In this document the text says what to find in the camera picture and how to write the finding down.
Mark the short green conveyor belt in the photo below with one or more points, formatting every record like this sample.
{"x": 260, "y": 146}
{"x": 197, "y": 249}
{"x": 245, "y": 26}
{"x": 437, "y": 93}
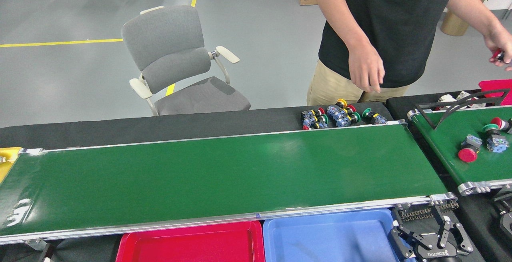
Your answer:
{"x": 452, "y": 142}

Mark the blue plastic tray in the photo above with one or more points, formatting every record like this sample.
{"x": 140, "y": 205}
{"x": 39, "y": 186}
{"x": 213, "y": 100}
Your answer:
{"x": 328, "y": 238}

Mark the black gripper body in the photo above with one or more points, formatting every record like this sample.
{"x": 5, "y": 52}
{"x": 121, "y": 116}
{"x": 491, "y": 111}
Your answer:
{"x": 438, "y": 255}

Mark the person's right hand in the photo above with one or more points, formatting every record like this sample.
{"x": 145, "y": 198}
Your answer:
{"x": 366, "y": 68}

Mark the yellow mushroom push button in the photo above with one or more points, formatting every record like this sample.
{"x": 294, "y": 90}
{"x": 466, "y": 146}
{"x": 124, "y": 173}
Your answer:
{"x": 341, "y": 102}

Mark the person's right forearm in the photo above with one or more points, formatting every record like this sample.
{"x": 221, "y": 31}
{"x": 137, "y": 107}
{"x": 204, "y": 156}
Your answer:
{"x": 344, "y": 30}

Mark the red plastic bin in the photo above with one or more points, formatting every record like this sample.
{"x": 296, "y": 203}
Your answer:
{"x": 496, "y": 86}

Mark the grey office chair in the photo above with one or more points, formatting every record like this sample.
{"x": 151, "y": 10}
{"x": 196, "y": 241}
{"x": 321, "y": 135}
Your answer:
{"x": 168, "y": 38}

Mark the black conveyor motor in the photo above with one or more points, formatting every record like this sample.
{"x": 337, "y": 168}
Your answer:
{"x": 504, "y": 218}

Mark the person's left forearm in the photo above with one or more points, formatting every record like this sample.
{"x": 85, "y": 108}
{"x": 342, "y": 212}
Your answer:
{"x": 476, "y": 14}

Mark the long green conveyor belt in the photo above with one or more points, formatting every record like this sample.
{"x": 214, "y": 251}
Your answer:
{"x": 200, "y": 174}

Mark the red plastic tray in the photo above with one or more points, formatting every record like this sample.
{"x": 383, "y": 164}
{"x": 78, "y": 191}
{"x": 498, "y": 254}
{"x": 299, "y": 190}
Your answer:
{"x": 188, "y": 244}

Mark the potted plant in gold planter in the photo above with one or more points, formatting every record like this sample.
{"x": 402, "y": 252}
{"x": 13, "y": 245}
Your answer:
{"x": 454, "y": 24}

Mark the yellow plastic tray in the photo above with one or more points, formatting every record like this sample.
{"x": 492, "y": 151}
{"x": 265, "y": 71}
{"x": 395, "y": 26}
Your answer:
{"x": 8, "y": 166}

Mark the person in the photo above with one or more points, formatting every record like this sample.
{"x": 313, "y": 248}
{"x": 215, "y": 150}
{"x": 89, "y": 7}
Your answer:
{"x": 392, "y": 22}

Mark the person's left hand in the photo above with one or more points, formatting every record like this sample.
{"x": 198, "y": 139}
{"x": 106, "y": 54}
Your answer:
{"x": 504, "y": 42}

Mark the black conveyor guide bracket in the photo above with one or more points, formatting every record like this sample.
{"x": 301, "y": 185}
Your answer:
{"x": 460, "y": 104}

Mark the green mushroom push button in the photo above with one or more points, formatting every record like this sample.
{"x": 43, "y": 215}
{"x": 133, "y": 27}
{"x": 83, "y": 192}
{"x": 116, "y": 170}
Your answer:
{"x": 343, "y": 121}
{"x": 366, "y": 113}
{"x": 497, "y": 144}
{"x": 324, "y": 118}

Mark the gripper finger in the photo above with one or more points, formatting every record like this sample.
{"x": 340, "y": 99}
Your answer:
{"x": 408, "y": 240}
{"x": 464, "y": 242}

